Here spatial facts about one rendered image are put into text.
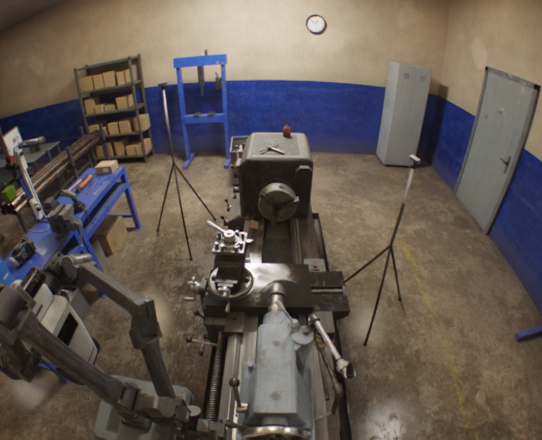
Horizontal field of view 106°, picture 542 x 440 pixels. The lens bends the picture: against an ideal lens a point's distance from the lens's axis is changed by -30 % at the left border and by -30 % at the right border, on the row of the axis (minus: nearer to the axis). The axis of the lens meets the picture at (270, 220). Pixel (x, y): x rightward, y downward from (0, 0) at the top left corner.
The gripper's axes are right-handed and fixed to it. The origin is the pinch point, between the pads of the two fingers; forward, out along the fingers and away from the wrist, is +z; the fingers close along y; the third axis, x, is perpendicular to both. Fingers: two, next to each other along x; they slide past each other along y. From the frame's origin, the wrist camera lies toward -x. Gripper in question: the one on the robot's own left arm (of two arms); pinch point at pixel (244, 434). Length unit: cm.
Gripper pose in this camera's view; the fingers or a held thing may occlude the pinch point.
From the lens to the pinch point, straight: 109.3
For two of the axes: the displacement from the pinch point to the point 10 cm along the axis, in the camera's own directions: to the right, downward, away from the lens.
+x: 0.0, 8.1, 5.9
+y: 0.2, -5.9, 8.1
